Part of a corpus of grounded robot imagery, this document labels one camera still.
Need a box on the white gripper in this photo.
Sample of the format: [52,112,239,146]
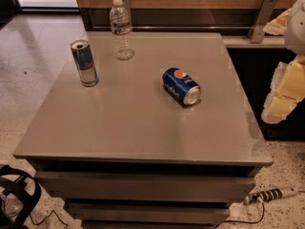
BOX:
[261,0,305,124]

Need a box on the blue pepsi can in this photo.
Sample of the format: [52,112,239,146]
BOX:
[162,68,201,106]

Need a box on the silver blue energy drink can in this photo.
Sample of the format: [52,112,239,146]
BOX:
[71,39,98,87]

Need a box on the white power strip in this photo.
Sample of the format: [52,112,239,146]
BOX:
[244,187,298,205]

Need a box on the clear plastic water bottle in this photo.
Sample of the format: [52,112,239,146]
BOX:
[110,0,134,61]

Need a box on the grey drawer cabinet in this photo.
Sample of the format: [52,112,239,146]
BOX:
[14,32,273,229]

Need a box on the metal wall bracket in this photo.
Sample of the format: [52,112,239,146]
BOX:
[248,0,278,44]

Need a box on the wooden wall counter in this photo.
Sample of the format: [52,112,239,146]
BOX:
[76,0,296,39]

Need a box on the black power cable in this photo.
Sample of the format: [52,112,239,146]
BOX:
[218,201,266,226]

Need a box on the thin black cable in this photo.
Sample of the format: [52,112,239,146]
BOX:
[29,209,70,227]

